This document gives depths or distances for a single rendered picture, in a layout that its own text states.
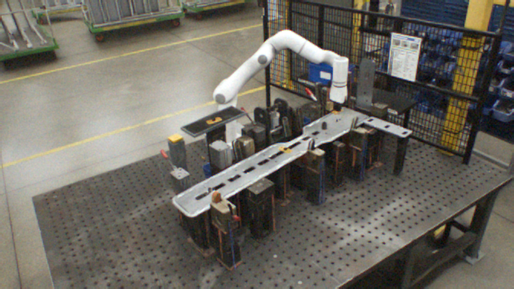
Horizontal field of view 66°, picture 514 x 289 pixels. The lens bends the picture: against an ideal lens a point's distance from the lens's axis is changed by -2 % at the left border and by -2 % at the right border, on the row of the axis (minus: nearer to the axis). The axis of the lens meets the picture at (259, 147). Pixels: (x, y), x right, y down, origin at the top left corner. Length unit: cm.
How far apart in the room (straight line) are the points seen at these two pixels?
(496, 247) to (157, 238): 241
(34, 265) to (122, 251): 134
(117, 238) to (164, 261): 34
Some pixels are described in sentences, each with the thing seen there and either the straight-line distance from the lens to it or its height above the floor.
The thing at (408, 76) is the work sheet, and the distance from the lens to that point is 288.
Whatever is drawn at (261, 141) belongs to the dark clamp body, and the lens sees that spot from 236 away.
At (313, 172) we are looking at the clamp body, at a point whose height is 91.
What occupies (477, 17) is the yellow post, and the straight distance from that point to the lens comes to 265.
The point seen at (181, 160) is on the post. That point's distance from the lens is 224.
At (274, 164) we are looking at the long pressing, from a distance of 217.
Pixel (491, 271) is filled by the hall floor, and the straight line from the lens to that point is 326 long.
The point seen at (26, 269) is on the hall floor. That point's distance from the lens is 350.
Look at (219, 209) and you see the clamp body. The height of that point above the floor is 106.
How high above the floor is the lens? 221
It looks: 32 degrees down
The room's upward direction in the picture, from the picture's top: 3 degrees counter-clockwise
